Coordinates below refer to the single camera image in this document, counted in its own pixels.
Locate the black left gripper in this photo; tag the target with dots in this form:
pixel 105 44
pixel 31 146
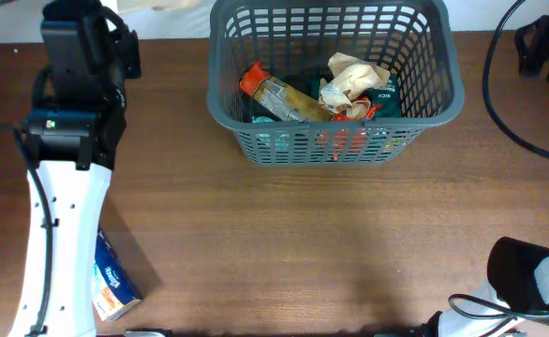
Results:
pixel 127 55

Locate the grey plastic laundry basket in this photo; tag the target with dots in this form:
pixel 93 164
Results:
pixel 410 38

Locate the green Nescafe coffee bag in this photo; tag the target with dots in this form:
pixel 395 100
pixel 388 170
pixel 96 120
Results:
pixel 371 104

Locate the Kleenex tissue multipack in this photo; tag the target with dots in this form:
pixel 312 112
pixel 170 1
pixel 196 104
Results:
pixel 114 293

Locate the small pale green packet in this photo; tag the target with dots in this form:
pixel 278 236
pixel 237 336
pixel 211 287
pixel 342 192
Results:
pixel 278 141

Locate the brown paper pouch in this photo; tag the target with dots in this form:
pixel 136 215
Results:
pixel 351 77

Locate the orange spaghetti pasta pack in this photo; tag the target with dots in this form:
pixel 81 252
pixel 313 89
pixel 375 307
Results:
pixel 287 104

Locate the beige paper pouch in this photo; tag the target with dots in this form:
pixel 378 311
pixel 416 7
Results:
pixel 129 6

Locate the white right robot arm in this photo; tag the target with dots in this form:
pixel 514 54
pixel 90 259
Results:
pixel 516 288

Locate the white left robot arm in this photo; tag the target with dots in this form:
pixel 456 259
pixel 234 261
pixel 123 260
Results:
pixel 68 141

